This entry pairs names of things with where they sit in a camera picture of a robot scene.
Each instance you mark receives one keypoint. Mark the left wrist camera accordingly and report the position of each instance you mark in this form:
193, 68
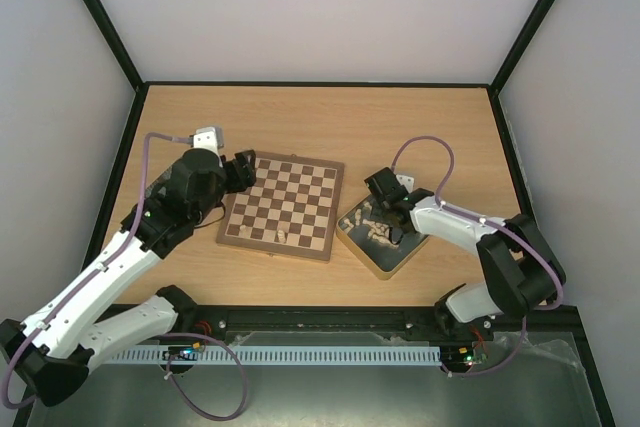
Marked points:
209, 138

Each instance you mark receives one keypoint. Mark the gold tin with light pieces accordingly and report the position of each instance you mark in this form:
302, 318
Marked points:
363, 230

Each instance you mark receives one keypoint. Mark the light blue cable duct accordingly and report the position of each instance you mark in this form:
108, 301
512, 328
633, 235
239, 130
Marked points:
282, 356

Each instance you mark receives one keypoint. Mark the light chess pawn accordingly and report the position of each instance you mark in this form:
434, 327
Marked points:
245, 230

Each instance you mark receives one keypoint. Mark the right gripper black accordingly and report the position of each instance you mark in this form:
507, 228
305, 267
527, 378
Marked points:
382, 187

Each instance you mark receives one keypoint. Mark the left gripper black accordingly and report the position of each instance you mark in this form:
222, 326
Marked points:
243, 174

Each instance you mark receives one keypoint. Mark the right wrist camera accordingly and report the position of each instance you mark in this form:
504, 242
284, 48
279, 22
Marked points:
406, 181

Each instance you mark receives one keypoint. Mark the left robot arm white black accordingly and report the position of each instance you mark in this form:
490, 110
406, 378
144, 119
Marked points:
55, 349

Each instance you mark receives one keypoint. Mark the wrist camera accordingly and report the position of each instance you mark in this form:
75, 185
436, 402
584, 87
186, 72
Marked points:
406, 181
209, 138

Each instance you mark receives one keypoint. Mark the silver tin with dark pieces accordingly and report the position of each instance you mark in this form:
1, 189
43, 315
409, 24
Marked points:
158, 183

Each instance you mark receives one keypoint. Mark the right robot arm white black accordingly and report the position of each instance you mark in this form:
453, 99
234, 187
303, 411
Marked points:
521, 272

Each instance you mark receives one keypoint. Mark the wooden chess board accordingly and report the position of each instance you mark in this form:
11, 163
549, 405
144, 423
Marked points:
299, 195

